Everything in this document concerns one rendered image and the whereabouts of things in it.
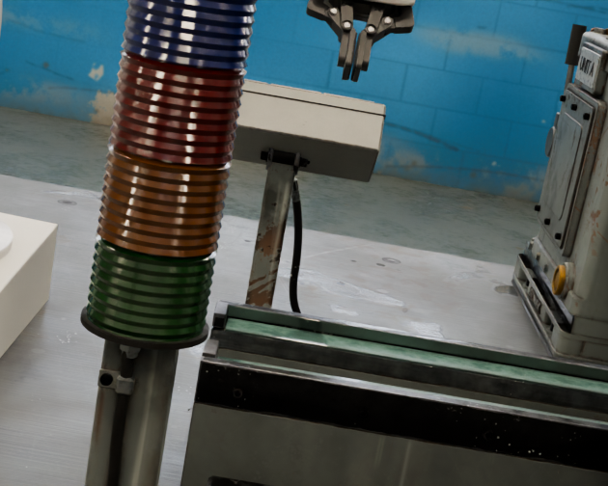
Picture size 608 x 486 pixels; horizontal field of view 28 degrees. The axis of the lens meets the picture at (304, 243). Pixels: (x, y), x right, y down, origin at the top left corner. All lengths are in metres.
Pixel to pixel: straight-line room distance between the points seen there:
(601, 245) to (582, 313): 0.08
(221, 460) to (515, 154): 5.65
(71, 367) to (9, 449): 0.19
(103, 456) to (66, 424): 0.41
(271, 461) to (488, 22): 5.56
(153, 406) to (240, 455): 0.28
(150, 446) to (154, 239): 0.12
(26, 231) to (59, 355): 0.15
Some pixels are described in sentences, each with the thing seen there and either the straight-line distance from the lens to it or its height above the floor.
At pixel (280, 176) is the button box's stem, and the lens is 1.13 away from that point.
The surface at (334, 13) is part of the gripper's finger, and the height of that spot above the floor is 1.15.
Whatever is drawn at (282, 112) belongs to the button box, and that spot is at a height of 1.06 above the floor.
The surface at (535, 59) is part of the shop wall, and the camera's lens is 6.41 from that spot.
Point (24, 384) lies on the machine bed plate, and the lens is 1.11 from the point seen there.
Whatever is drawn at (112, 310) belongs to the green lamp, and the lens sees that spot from 0.58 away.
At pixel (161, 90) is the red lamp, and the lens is 0.55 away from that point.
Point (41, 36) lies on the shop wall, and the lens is 6.54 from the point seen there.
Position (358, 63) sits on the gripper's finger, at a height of 1.11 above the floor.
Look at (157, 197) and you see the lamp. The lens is 0.56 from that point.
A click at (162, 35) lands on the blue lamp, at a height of 1.18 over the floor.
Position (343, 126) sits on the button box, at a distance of 1.11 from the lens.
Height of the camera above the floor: 1.24
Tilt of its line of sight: 15 degrees down
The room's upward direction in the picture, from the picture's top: 10 degrees clockwise
